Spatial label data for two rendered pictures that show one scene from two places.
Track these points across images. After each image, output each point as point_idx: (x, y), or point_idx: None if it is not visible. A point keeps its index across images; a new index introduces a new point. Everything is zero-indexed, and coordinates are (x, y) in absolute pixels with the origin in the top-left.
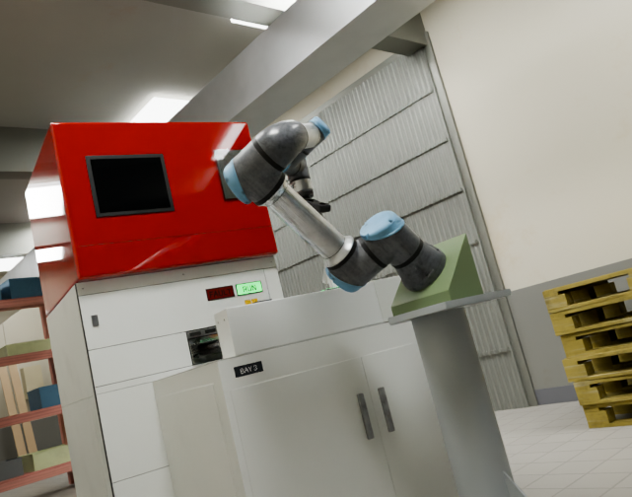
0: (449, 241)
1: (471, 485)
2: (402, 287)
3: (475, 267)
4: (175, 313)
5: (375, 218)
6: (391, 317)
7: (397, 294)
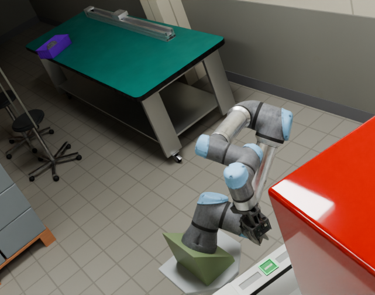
0: (171, 239)
1: None
2: (217, 254)
3: (170, 249)
4: None
5: (212, 195)
6: (237, 242)
7: (223, 255)
